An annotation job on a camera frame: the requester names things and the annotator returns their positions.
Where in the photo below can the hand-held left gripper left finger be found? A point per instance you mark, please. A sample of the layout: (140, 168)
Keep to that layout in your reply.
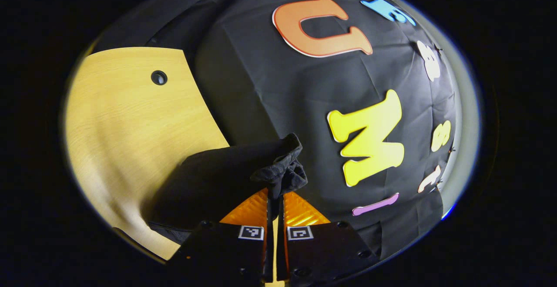
(226, 252)

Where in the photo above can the black jeans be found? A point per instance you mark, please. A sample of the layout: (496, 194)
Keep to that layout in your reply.
(217, 182)

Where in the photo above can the black backdrop cloth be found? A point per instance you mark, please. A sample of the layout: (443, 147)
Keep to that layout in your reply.
(270, 86)

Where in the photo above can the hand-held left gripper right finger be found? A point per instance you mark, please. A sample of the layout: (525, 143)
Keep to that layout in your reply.
(326, 250)

